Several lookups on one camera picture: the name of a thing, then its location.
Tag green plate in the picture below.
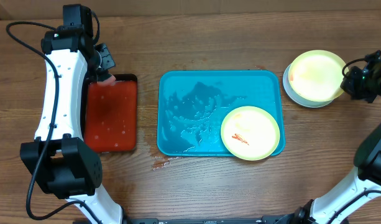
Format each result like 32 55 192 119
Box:
287 50 348 102
221 106 280 161

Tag light blue plate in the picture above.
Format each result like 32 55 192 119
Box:
283 64 333 108

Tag red sponge with dark scourer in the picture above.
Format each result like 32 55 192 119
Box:
96 74 116 86

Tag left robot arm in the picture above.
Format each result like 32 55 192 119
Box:
20 24 125 223

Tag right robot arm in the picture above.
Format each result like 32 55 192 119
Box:
278 50 381 223

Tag black tray with red liquid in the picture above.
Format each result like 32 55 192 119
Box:
84 73 137 153

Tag blue plastic tray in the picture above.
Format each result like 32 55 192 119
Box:
157 70 286 157

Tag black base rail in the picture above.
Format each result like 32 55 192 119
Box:
123 214 294 224

